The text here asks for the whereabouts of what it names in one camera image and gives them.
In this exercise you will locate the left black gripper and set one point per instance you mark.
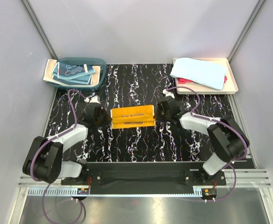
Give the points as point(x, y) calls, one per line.
point(107, 119)

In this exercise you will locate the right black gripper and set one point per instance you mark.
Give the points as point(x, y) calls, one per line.
point(159, 108)

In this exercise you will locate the yellow bear towel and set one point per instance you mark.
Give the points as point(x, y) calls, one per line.
point(131, 117)

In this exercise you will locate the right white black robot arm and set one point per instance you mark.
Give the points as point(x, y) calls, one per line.
point(228, 140)

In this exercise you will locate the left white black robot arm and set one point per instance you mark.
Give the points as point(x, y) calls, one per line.
point(44, 161)

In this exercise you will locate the pink folded towel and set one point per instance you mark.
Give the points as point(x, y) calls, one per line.
point(186, 81)

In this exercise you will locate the teal plastic basket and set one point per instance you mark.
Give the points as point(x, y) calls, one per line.
point(91, 61)

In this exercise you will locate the light blue folded towel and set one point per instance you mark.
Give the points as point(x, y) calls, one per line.
point(202, 72)

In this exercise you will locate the blue beige patterned towel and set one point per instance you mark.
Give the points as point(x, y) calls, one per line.
point(76, 76)

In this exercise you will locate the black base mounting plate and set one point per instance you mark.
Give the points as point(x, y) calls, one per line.
point(145, 178)

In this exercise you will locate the white plastic tray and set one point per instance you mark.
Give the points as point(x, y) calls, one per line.
point(230, 87)

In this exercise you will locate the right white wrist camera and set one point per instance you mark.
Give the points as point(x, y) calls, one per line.
point(167, 96)

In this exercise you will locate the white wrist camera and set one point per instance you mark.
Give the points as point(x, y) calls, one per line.
point(167, 96)
point(95, 100)

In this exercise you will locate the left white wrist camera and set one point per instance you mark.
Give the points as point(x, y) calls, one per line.
point(95, 100)

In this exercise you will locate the slotted aluminium cable rail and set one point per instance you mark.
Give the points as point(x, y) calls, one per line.
point(59, 191)

